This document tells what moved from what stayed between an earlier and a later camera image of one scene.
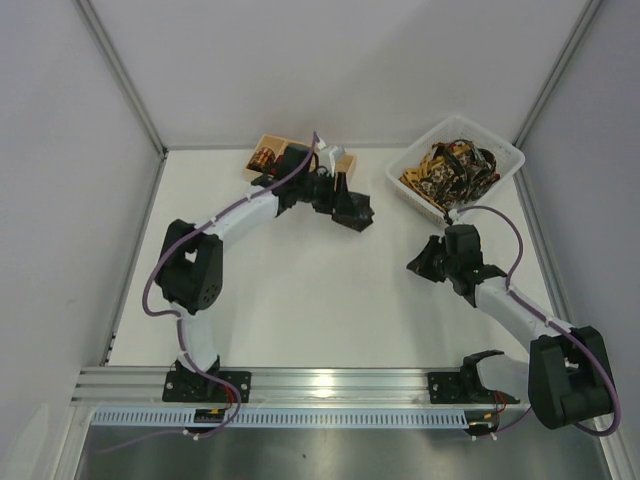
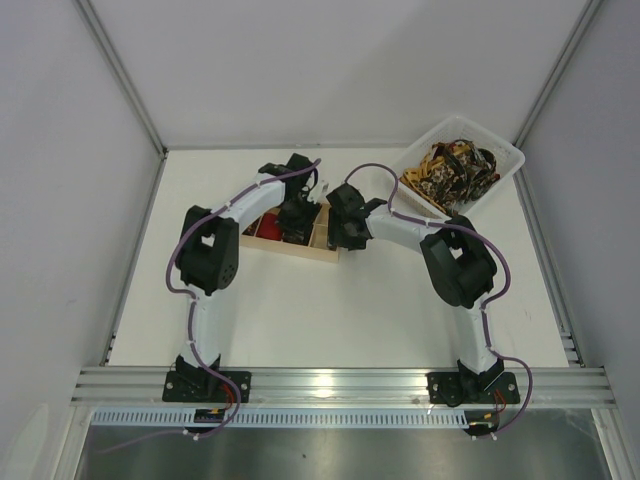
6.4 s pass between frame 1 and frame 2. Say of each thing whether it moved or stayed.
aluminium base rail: stayed
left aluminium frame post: stayed
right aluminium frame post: stayed
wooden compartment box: moved
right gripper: moved
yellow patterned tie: stayed
